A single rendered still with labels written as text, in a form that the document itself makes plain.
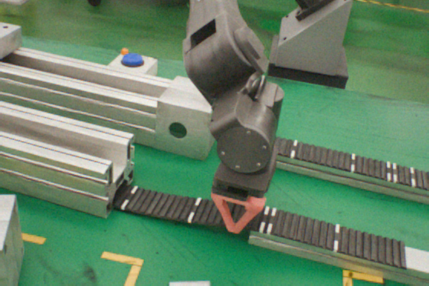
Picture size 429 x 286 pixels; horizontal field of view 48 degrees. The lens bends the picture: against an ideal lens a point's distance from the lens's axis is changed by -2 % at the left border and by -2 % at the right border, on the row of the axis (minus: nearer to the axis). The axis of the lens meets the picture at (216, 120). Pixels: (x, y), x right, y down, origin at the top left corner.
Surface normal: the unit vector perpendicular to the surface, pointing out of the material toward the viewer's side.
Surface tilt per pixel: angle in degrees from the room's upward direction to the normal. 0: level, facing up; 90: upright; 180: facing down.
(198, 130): 90
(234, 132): 90
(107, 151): 90
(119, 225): 0
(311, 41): 90
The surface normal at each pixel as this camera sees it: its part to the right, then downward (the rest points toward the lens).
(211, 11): -0.64, -0.47
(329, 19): -0.15, 0.50
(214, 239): 0.11, -0.85
